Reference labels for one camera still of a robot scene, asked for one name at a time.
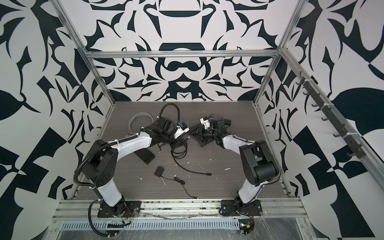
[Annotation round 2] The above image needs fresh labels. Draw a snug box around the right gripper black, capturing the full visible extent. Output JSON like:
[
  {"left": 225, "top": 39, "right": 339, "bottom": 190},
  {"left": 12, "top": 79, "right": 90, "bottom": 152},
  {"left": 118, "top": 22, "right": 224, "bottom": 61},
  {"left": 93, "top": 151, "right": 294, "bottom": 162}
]
[{"left": 189, "top": 126, "right": 219, "bottom": 144}]

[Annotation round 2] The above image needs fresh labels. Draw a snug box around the black cable with barrel plug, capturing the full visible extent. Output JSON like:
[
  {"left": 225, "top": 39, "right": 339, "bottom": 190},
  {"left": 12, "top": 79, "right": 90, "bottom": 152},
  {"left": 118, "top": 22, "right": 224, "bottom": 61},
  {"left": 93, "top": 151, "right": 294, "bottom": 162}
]
[{"left": 170, "top": 139, "right": 214, "bottom": 177}]

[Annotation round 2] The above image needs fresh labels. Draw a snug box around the black network switch box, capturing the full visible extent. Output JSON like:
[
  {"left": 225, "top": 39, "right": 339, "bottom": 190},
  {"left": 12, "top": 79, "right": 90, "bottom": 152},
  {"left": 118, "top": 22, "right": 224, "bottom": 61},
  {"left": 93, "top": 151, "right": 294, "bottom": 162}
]
[{"left": 189, "top": 124, "right": 214, "bottom": 147}]

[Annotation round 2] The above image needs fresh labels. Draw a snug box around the black wall power adapter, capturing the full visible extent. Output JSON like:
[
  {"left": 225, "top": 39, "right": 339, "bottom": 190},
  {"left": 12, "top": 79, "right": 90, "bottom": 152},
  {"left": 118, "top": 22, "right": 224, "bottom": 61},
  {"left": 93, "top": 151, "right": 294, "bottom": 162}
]
[{"left": 224, "top": 119, "right": 232, "bottom": 127}]

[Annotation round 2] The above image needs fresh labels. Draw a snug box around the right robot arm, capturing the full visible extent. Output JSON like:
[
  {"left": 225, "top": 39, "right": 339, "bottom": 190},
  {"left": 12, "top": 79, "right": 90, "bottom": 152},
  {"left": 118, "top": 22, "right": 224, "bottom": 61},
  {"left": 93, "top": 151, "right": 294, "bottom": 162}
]
[{"left": 192, "top": 117, "right": 281, "bottom": 216}]

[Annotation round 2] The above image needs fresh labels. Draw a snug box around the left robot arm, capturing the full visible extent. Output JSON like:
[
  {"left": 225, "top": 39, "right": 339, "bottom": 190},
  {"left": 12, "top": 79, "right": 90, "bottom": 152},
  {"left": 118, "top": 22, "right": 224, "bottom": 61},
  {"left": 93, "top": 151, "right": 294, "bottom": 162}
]
[{"left": 73, "top": 114, "right": 190, "bottom": 238}]

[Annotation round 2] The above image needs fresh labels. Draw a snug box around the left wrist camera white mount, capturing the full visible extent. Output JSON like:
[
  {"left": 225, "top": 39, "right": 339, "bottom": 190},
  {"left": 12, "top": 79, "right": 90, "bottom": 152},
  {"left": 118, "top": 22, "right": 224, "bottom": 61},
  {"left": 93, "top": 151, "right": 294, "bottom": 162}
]
[{"left": 174, "top": 122, "right": 190, "bottom": 139}]

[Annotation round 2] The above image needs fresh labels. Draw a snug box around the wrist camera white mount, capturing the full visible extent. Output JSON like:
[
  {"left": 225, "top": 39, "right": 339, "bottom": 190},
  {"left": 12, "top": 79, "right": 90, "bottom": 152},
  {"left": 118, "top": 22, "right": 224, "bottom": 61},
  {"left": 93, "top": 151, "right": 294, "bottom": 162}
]
[
  {"left": 200, "top": 117, "right": 213, "bottom": 130},
  {"left": 174, "top": 122, "right": 190, "bottom": 139}
]

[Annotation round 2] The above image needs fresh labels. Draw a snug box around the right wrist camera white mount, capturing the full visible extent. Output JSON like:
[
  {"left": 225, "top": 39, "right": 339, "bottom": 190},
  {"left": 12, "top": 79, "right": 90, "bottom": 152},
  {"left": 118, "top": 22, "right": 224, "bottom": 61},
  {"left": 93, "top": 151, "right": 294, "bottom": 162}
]
[{"left": 200, "top": 117, "right": 213, "bottom": 130}]

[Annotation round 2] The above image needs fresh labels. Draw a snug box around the small black adapter with cable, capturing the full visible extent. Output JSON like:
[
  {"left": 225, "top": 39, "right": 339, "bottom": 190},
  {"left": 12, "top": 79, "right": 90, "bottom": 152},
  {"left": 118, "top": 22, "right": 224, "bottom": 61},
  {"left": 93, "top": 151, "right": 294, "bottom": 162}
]
[{"left": 154, "top": 166, "right": 198, "bottom": 199}]

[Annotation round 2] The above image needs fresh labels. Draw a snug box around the grey coiled ethernet cable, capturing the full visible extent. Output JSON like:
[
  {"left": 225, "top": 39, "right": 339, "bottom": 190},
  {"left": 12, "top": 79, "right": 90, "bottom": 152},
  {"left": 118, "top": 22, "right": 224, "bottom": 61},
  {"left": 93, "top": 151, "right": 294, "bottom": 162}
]
[{"left": 128, "top": 111, "right": 155, "bottom": 134}]

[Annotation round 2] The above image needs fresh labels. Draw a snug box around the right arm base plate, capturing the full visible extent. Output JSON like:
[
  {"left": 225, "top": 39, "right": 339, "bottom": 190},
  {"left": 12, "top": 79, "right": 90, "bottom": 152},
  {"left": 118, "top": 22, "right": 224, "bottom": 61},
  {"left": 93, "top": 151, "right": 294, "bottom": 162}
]
[{"left": 219, "top": 198, "right": 263, "bottom": 216}]

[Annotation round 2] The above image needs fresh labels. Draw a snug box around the white slotted cable duct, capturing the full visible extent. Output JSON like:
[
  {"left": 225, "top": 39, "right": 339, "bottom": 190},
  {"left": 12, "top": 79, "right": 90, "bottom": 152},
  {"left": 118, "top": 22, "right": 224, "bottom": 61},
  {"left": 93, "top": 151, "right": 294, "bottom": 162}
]
[{"left": 59, "top": 218, "right": 241, "bottom": 231}]

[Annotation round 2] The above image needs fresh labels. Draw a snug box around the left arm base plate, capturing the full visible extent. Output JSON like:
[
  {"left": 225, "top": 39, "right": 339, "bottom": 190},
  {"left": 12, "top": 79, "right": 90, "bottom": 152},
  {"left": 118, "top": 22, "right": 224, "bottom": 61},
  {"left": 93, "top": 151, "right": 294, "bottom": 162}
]
[{"left": 97, "top": 201, "right": 142, "bottom": 218}]

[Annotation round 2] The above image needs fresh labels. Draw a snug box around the aluminium frame crossbar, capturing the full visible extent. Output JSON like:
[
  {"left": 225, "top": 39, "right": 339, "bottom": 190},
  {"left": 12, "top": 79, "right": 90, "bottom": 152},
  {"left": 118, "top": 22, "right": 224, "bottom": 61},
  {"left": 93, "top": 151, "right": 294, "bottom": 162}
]
[{"left": 85, "top": 50, "right": 278, "bottom": 59}]

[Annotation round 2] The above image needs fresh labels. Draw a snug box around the front aluminium rail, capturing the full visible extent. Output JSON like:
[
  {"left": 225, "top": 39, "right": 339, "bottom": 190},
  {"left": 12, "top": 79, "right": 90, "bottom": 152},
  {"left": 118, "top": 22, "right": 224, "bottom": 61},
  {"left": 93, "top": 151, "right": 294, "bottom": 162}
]
[{"left": 53, "top": 198, "right": 307, "bottom": 220}]

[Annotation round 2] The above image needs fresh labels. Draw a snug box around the wall hook rack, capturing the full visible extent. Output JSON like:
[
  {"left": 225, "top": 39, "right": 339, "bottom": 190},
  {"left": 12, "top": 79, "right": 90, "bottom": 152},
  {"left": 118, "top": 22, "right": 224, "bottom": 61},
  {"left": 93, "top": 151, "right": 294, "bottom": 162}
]
[{"left": 297, "top": 72, "right": 367, "bottom": 159}]

